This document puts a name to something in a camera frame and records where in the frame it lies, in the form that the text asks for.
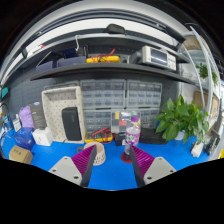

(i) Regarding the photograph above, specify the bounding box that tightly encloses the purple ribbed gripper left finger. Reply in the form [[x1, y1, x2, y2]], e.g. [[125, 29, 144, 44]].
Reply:
[[48, 144, 98, 188]]

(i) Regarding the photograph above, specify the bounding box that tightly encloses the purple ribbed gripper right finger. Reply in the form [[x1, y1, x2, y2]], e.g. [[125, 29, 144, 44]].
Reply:
[[128, 144, 177, 189]]

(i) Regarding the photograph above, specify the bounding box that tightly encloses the clear bottle with purple cap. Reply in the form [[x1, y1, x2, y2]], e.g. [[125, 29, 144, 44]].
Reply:
[[124, 116, 140, 156]]

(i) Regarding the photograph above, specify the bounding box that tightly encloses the beige patterned mug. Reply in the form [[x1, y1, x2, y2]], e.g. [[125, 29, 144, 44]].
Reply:
[[77, 142, 106, 166]]

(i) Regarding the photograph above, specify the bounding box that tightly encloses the red round coaster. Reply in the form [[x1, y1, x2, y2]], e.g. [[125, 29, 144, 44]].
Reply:
[[121, 152, 132, 163]]

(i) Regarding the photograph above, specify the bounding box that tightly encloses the flat black box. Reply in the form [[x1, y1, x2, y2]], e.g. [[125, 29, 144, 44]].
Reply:
[[139, 128, 166, 144]]

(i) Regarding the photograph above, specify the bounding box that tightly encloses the yellow multimeter with red leads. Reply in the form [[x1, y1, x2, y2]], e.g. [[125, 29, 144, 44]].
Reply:
[[84, 128, 113, 144]]

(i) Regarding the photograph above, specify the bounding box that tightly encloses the small black labelled box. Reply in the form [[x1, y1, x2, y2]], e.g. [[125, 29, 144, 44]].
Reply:
[[114, 133, 125, 146]]

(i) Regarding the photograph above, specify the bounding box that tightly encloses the black portable speaker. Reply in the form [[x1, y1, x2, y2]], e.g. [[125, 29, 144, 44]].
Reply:
[[62, 107, 82, 141]]

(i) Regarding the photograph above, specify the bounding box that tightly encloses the clear organizer with coloured parts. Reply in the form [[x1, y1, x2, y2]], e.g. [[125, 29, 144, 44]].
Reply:
[[111, 111, 141, 133]]

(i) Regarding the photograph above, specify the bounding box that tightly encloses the white power adapter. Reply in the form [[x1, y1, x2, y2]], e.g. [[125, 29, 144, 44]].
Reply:
[[191, 143, 204, 158]]

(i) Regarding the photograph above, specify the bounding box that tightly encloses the green potted plant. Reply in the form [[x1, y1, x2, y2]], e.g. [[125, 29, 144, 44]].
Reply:
[[155, 95, 209, 144]]

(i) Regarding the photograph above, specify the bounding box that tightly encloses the dark grey product box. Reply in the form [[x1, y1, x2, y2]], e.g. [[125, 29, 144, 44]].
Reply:
[[30, 102, 47, 129]]

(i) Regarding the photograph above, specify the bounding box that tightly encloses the blue printed box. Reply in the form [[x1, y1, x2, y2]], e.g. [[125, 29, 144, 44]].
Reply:
[[14, 127, 35, 150]]

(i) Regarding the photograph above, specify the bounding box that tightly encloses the grey drawer cabinet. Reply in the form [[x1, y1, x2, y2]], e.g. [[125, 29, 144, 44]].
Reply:
[[45, 79, 162, 132]]

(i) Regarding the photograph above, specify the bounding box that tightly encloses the brown cardboard box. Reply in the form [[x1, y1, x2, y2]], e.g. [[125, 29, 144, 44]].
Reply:
[[9, 146, 33, 164]]

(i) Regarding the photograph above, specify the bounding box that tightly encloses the white pegboard tray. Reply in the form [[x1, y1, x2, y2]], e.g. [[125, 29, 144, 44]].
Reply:
[[42, 86, 85, 143]]

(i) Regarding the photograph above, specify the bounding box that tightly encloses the purple plastic bag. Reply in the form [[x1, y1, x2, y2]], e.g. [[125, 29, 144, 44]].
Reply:
[[19, 106, 34, 128]]

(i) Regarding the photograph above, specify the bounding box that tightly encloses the small white bottle box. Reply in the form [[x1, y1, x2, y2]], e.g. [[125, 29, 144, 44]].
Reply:
[[13, 114, 21, 132]]

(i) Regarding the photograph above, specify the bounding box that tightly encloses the yellow tool on shelf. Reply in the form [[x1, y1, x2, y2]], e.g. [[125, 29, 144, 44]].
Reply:
[[86, 50, 120, 63]]

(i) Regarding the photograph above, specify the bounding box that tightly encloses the grey bench instrument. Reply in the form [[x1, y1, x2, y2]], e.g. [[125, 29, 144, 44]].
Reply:
[[128, 46, 176, 71]]

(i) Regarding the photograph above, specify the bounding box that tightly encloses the white metal rack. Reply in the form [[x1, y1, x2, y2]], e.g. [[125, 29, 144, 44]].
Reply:
[[183, 26, 223, 161]]

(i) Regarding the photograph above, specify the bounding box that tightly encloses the dark grey wall shelf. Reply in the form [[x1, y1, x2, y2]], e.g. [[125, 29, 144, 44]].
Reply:
[[30, 63, 194, 84]]

